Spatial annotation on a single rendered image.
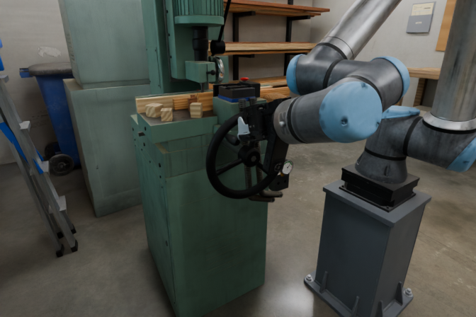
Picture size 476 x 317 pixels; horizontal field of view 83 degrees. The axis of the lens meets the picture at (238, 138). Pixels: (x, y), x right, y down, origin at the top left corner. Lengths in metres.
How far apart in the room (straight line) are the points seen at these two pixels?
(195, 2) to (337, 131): 0.71
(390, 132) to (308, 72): 0.59
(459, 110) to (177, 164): 0.88
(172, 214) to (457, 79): 0.98
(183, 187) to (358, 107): 0.70
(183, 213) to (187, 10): 0.70
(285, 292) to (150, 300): 0.64
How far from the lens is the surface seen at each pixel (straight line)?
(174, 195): 0.99
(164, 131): 0.88
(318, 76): 0.58
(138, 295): 1.56
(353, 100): 0.43
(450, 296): 1.80
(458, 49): 0.99
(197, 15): 0.98
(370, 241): 1.23
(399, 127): 1.11
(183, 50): 1.13
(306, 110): 0.46
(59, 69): 2.66
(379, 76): 0.52
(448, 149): 1.07
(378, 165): 1.16
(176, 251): 1.12
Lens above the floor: 1.14
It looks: 20 degrees down
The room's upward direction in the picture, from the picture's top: straight up
